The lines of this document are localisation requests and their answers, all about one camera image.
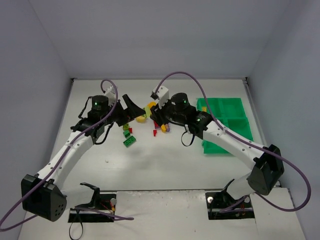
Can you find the red rectangular lego brick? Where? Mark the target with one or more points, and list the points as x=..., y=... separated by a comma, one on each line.
x=156, y=125

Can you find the green flat lego plate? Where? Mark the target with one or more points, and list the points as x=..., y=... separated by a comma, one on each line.
x=129, y=141

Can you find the yellow curved lego brick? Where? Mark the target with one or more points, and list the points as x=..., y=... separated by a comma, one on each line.
x=163, y=128

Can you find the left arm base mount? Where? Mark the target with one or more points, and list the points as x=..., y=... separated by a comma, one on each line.
x=104, y=202

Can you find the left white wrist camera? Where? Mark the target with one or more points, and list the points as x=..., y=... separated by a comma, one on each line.
x=110, y=93

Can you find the orange yellow curved lego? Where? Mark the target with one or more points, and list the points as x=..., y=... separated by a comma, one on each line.
x=151, y=104

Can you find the lime square lego brick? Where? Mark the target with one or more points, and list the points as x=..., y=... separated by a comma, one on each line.
x=126, y=127

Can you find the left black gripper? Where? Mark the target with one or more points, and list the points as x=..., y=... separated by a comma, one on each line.
x=122, y=114

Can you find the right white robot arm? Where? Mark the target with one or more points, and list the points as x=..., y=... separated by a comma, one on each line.
x=265, y=169

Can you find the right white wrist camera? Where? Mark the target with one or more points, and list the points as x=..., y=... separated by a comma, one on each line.
x=160, y=93

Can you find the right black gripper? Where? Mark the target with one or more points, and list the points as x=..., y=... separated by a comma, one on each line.
x=159, y=115

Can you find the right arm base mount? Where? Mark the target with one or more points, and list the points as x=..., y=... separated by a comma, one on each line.
x=222, y=207

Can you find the green compartment tray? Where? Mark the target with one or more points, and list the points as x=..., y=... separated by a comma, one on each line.
x=230, y=112

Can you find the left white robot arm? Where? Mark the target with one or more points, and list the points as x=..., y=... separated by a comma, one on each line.
x=43, y=193

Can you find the pale yellow curved lego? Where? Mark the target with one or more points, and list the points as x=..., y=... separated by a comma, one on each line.
x=141, y=119

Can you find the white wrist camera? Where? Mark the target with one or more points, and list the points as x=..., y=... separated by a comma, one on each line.
x=160, y=93
x=110, y=93

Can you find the lime curved lego brick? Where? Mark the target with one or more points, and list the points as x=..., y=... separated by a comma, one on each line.
x=147, y=112

